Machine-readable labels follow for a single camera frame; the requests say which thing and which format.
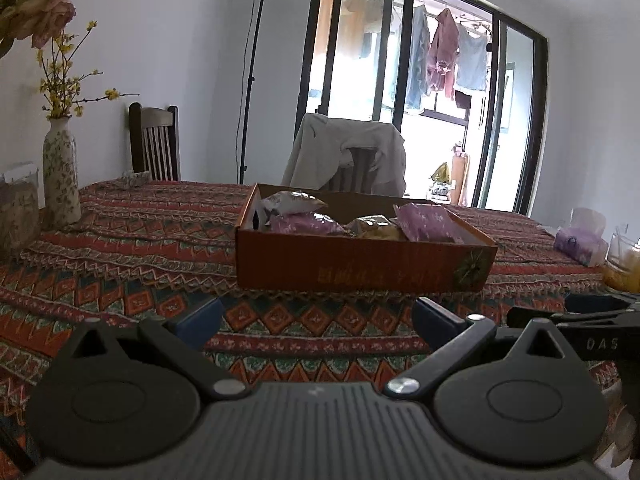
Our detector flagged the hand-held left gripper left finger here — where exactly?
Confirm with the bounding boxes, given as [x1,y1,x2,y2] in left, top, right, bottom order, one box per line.
[59,297,251,402]

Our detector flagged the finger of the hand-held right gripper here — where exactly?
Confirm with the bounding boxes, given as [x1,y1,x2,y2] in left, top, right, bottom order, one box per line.
[564,292,640,317]
[506,304,640,331]

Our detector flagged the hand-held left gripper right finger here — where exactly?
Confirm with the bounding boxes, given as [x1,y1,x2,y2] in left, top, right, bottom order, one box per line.
[384,297,567,403]

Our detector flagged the large purple snack packet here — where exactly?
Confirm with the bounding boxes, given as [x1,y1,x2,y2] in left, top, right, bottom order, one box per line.
[393,202,468,245]

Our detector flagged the orange cardboard box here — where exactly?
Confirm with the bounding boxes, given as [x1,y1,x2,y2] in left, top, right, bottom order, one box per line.
[235,182,498,293]

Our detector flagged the tan cracker snack packet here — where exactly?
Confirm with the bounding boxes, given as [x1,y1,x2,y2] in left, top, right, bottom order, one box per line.
[346,214,404,241]

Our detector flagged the glass cup with yellow contents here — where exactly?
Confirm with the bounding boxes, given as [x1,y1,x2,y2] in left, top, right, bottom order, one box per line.
[601,225,640,293]

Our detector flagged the purple tissue pack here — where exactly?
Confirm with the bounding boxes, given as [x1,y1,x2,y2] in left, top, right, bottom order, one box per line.
[554,207,610,267]

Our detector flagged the patterned red tablecloth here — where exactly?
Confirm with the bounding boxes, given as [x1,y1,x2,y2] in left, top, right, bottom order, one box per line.
[0,177,640,461]

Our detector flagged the orange tall cabinet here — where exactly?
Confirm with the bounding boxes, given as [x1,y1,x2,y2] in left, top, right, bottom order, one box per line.
[452,152,471,206]

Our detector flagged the wooden chair under jacket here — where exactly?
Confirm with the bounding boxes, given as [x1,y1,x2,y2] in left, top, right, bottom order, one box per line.
[332,147,381,193]

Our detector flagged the dark wooden chair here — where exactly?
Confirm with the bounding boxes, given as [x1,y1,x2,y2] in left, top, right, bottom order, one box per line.
[128,102,181,182]

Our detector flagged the floral ceramic vase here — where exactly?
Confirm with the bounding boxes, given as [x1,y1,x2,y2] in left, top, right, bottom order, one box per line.
[42,119,82,226]

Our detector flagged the beige jacket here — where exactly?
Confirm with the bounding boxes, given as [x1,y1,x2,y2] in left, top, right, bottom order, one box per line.
[281,112,408,196]

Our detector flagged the glass jar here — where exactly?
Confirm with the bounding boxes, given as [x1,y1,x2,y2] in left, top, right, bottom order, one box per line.
[0,162,42,261]

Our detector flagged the blue hanging shirt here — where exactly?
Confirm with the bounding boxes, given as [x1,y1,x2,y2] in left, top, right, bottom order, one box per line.
[455,27,489,94]

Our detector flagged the blue hanging jeans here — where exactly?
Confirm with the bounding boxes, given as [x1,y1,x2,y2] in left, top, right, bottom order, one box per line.
[404,4,432,112]

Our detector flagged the pink hanging jacket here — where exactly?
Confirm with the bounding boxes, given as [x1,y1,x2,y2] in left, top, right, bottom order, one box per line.
[427,7,461,102]

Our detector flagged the yellow flower branches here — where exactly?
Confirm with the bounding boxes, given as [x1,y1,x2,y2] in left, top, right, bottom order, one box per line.
[35,20,141,121]

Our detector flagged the pale orange hanging shirt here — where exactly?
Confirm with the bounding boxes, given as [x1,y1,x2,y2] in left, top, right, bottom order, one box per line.
[320,0,343,96]

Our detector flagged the pink artificial flowers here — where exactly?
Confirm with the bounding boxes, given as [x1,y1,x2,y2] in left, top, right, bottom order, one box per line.
[0,0,108,58]

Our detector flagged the black sliding door frame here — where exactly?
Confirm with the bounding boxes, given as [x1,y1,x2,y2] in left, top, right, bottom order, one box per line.
[297,0,548,217]

